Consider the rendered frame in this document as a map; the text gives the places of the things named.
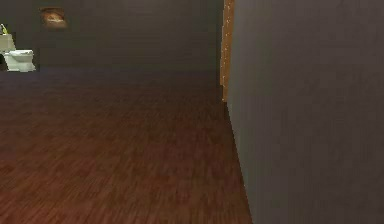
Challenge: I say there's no light wooden room door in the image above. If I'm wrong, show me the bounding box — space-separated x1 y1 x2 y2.
219 0 236 103

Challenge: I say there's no white toilet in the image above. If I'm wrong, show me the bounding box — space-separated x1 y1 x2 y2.
0 33 37 73

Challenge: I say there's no brown framed wall picture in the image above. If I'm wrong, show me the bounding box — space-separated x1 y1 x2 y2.
39 6 69 30

